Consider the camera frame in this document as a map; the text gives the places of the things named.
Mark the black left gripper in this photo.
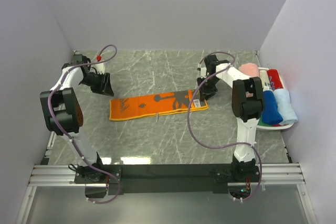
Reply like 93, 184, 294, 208
80, 71, 114, 96

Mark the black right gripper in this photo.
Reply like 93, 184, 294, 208
196, 76, 219, 102

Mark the grey orange giraffe towel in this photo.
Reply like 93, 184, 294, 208
109, 90, 208, 121

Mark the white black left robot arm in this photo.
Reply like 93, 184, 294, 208
39, 54, 114, 184

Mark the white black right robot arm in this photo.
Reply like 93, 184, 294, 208
197, 53, 265, 182

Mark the pink rolled towel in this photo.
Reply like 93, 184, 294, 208
238, 63, 259, 77

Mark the cream patterned rolled towel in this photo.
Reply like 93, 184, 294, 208
259, 70, 271, 91

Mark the red rolled towel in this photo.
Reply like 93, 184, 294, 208
267, 69, 284, 91

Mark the dark blue rolled towel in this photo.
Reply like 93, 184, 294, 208
261, 90, 283, 125

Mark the white towel basket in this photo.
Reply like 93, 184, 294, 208
258, 67, 293, 130

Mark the light blue rolled towel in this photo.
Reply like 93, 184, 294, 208
274, 89, 298, 126

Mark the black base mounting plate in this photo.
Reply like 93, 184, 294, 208
75, 164, 261, 195

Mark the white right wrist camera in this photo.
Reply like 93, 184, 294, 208
197, 64, 207, 79

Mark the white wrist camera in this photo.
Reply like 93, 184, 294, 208
94, 55, 106, 74
197, 64, 207, 79

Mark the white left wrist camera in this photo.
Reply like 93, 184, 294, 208
94, 55, 106, 74

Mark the aluminium frame rail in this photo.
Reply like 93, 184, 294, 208
16, 163, 318, 223

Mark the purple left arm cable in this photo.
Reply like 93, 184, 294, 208
46, 44, 123, 204

